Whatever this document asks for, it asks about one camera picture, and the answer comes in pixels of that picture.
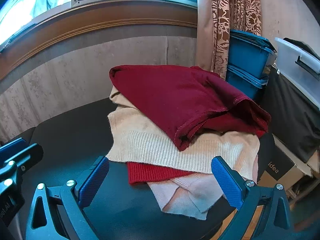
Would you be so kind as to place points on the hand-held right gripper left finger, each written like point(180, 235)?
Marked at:
point(93, 182)

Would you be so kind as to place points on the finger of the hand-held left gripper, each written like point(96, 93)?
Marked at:
point(12, 148)
point(27, 156)

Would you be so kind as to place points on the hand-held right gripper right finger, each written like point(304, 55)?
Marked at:
point(226, 182)

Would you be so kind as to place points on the dark red garment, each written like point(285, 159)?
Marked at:
point(175, 97)

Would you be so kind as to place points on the pink knit sweater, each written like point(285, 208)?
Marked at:
point(185, 195)

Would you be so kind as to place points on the red knit sweater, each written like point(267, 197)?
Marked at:
point(145, 173)

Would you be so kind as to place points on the black and brown cardboard box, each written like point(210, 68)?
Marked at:
point(277, 160)

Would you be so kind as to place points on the beige knit sweater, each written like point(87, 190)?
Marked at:
point(150, 145)

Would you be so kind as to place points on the black cloth cover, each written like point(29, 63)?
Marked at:
point(290, 110)

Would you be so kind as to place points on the blue storage bin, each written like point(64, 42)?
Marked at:
point(242, 85)
point(245, 52)

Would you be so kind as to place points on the wooden window trim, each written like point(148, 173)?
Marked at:
point(75, 30)

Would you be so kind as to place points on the clear storage bin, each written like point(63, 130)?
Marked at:
point(292, 60)

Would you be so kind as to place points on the patterned brown curtain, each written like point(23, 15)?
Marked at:
point(220, 17)

